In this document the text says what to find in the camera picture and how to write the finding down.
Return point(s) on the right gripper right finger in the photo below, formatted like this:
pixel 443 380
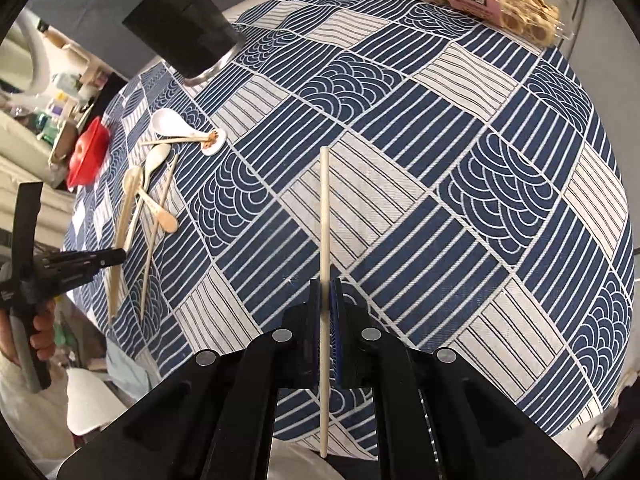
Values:
pixel 436 416

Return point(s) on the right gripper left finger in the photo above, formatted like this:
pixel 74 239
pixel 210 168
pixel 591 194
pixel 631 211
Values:
pixel 212 418

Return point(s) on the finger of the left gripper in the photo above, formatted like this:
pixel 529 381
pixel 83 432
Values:
pixel 67 265

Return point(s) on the spoon with cartoon print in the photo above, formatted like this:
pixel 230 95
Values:
pixel 150 199

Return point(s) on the plain white spoon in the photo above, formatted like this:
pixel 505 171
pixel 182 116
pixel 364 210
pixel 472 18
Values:
pixel 154 159

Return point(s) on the white ceramic spoon long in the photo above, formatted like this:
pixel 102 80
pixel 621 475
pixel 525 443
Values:
pixel 167 123

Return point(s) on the left hand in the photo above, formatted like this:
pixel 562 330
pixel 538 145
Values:
pixel 43 340

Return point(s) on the red plastic basket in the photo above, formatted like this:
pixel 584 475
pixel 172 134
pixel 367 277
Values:
pixel 89 154

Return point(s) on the white chair seat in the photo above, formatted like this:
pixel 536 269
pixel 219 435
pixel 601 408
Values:
pixel 91 404

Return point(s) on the blue white patterned tablecloth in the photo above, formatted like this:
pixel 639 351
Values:
pixel 476 201

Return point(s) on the black cylindrical utensil holder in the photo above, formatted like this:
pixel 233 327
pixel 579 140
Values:
pixel 193 36

